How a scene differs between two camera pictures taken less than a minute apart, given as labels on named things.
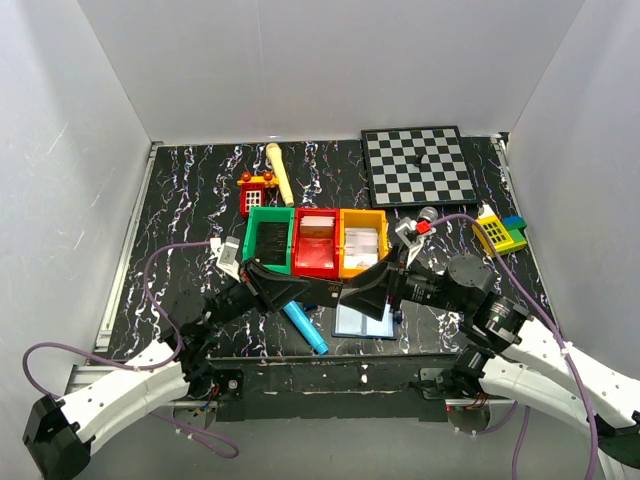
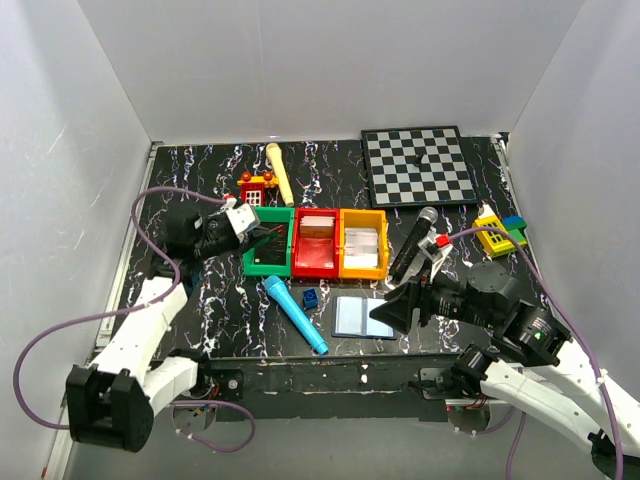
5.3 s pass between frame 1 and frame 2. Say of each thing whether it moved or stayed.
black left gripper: moved
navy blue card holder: stayed
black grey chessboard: stayed
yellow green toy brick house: stayed
